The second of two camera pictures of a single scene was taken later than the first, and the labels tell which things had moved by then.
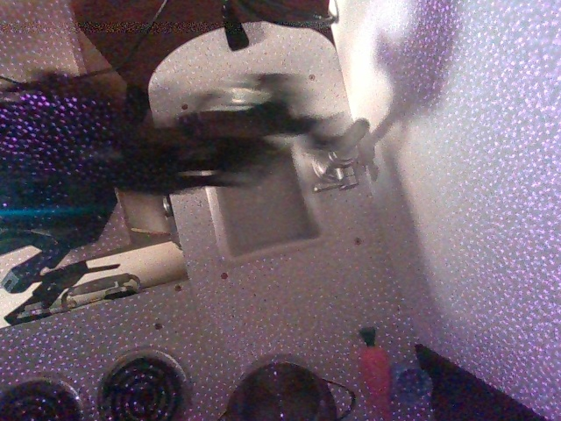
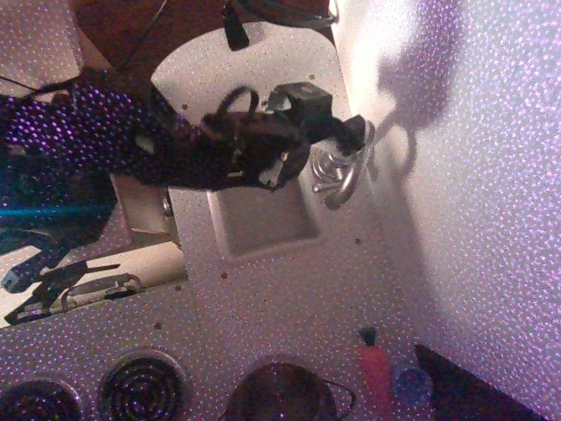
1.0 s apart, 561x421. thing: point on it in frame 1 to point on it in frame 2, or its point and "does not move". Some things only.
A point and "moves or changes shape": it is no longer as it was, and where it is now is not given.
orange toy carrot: (375, 379) does not move
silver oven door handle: (75, 298) does not move
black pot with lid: (285, 391) does not move
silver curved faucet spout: (357, 131) moves or changes shape
